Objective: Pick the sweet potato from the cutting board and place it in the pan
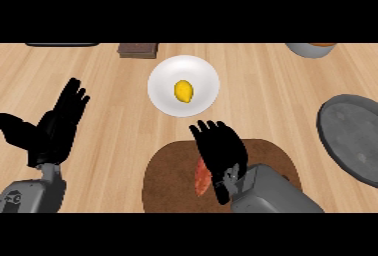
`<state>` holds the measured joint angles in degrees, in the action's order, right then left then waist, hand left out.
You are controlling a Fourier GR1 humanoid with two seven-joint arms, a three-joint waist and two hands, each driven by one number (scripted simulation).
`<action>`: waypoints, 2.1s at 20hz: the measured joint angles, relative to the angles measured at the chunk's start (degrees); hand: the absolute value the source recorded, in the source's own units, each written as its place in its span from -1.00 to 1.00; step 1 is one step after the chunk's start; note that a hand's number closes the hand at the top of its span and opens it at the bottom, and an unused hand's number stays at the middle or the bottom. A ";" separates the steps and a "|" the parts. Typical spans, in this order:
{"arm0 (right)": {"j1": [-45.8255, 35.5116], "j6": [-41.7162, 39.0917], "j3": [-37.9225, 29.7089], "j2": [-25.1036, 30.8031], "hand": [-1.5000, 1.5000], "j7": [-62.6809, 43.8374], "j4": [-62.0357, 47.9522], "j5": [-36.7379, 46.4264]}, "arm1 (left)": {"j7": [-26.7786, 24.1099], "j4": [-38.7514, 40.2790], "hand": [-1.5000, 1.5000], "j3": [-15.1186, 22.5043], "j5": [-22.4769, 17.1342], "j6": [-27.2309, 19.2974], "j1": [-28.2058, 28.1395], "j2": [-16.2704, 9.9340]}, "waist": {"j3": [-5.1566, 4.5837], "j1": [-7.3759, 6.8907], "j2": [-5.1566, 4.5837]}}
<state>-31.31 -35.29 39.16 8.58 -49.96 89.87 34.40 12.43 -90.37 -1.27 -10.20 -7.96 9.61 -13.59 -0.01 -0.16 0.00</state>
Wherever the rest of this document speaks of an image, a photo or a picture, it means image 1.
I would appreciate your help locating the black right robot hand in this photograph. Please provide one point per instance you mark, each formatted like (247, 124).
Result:
(222, 150)

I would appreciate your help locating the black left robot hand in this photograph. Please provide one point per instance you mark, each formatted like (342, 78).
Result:
(58, 131)

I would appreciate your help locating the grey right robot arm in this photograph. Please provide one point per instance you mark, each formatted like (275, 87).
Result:
(268, 191)

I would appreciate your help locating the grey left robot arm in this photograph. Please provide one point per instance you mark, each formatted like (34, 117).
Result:
(34, 191)

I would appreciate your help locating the orange sweet potato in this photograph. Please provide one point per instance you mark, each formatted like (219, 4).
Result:
(201, 180)

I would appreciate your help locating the brown round cutting board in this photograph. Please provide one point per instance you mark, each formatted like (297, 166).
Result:
(172, 180)

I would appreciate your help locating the dark grey pan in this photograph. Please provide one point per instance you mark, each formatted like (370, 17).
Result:
(352, 136)

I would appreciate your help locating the yellow lemon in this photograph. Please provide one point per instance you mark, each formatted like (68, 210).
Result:
(184, 91)

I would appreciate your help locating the white round plate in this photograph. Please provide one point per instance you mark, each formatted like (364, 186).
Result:
(184, 85)

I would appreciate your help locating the brown block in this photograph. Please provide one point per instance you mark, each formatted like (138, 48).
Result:
(138, 50)

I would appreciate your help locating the grey bowl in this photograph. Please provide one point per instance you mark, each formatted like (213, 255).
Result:
(311, 49)

